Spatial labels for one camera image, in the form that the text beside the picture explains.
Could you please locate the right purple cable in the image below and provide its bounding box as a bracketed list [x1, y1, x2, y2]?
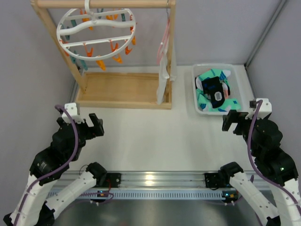
[221, 100, 301, 226]

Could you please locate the purple cable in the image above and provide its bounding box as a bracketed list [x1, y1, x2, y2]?
[221, 100, 301, 226]
[13, 105, 115, 226]

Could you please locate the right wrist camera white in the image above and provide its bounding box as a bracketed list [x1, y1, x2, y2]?
[246, 98, 272, 119]

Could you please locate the black sock grey patch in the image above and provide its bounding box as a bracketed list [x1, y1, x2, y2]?
[195, 77, 225, 108]

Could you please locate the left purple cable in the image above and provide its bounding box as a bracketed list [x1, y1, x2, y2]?
[13, 105, 115, 226]

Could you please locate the white cloth on hanger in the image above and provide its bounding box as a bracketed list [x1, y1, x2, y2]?
[156, 46, 177, 105]

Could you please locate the white plastic basket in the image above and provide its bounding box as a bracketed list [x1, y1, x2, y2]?
[191, 63, 246, 116]

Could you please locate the white round clip hanger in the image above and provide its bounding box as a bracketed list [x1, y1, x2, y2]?
[56, 0, 137, 64]

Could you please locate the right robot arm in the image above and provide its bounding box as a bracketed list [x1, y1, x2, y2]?
[218, 110, 301, 226]

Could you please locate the pink wire hanger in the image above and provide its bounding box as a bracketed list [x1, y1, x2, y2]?
[157, 8, 170, 64]

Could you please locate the mint green sock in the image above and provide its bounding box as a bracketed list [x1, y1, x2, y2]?
[196, 89, 241, 112]
[197, 68, 231, 81]

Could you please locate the wooden clothes rack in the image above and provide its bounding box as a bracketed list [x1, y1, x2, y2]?
[31, 0, 176, 109]

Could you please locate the aluminium rail base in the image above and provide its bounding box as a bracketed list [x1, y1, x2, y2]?
[37, 170, 294, 201]

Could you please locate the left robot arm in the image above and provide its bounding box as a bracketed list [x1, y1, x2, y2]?
[3, 113, 107, 226]

